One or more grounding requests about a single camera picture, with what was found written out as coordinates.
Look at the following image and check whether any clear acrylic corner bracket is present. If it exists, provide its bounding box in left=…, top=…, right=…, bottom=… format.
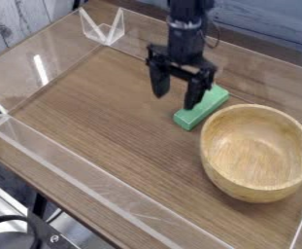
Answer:
left=78, top=8, right=126, bottom=47

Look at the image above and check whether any clear acrylic front wall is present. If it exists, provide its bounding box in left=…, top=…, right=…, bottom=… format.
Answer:
left=0, top=105, right=234, bottom=249

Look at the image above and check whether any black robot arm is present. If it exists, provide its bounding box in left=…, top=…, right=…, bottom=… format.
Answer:
left=146, top=0, right=218, bottom=110

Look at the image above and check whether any green rectangular block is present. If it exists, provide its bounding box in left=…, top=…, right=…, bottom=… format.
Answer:
left=174, top=84, right=230, bottom=131

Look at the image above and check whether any light wooden bowl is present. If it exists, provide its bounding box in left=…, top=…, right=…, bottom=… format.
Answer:
left=200, top=104, right=302, bottom=203

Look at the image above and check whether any black table leg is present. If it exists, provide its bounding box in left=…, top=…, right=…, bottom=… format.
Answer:
left=33, top=194, right=48, bottom=218

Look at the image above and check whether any black metal base plate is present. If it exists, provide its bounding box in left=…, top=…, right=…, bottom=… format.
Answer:
left=34, top=221, right=80, bottom=249

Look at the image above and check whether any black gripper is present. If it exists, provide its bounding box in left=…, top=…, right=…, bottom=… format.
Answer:
left=147, top=19, right=218, bottom=110

